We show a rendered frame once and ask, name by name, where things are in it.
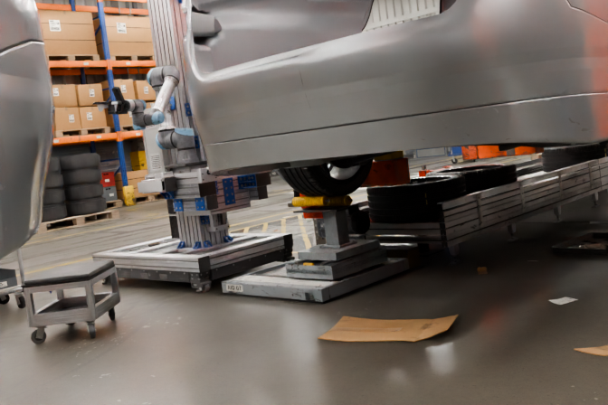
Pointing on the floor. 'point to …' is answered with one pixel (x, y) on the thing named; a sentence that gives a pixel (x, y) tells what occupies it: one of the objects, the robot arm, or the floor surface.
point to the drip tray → (583, 244)
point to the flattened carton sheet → (386, 329)
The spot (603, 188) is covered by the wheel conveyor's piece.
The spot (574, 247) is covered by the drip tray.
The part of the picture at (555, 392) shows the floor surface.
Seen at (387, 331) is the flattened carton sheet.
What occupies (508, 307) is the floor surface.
